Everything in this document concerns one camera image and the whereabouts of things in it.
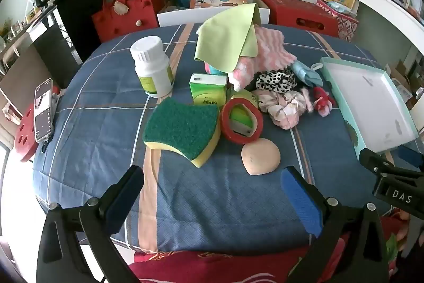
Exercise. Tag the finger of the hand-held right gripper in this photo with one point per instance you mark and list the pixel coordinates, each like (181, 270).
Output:
(412, 156)
(376, 163)

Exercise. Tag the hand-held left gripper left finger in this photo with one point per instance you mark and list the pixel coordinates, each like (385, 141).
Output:
(122, 203)

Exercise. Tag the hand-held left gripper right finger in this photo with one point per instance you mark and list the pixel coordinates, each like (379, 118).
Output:
(301, 203)

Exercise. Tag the white tray with teal rim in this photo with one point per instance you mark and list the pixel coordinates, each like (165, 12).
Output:
(367, 104)

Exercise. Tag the green and yellow sponge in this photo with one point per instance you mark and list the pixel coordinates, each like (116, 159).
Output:
(180, 127)

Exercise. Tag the blue face mask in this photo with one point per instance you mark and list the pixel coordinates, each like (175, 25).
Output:
(306, 74)

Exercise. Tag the light green cloth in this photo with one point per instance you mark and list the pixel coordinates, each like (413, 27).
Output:
(225, 37)

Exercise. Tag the beige powder puff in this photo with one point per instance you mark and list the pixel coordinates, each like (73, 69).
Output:
(260, 157)

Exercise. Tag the small red plush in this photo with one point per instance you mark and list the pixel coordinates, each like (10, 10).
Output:
(324, 102)

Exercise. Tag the blue plaid blanket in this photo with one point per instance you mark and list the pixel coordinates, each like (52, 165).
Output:
(99, 110)

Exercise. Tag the pink floral scrunchie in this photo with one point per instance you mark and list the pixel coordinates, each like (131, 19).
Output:
(285, 107)

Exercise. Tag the red patterned cloth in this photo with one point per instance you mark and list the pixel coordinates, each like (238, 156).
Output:
(215, 266)

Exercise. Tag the red round tape dispenser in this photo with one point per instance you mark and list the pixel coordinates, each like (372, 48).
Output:
(227, 125)

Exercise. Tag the red stool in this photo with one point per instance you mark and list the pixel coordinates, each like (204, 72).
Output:
(25, 137)

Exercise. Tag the smartphone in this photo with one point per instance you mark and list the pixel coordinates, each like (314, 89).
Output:
(44, 110)

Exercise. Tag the yellow-green round pouch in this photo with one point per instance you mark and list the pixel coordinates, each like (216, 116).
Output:
(246, 94)

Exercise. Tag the black and white spotted scrunchie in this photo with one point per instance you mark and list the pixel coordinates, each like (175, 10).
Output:
(275, 80)

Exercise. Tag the white plastic bottle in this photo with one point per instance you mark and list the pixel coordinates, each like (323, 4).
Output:
(152, 70)

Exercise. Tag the red and white patterned box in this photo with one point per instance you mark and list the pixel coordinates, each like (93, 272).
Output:
(346, 26)

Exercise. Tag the fluffy pink and white cloth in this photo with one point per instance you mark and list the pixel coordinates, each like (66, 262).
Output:
(243, 74)

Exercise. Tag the green tissue pack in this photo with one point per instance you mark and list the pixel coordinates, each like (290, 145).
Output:
(207, 89)

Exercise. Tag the white ledge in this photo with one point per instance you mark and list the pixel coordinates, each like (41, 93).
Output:
(387, 7)

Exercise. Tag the pink striped towel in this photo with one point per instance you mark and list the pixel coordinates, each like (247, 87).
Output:
(271, 49)

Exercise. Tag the colourful cartoon tissue pack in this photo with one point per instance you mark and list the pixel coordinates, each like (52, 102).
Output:
(213, 69)

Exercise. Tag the light blue packet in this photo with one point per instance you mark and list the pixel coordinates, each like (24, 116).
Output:
(339, 7)

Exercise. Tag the red plastic crate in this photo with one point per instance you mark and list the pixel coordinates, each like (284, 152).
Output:
(294, 14)

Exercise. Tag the red felt handbag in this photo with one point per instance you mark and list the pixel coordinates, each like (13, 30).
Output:
(124, 17)

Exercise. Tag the white board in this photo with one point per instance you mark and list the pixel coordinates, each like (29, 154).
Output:
(179, 17)

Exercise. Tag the black cabinet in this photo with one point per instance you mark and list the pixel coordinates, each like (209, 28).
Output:
(79, 11)

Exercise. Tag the orange picture box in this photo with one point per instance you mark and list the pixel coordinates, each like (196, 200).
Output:
(215, 0)

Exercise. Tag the white wall shelf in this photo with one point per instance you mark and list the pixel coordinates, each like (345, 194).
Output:
(20, 34)

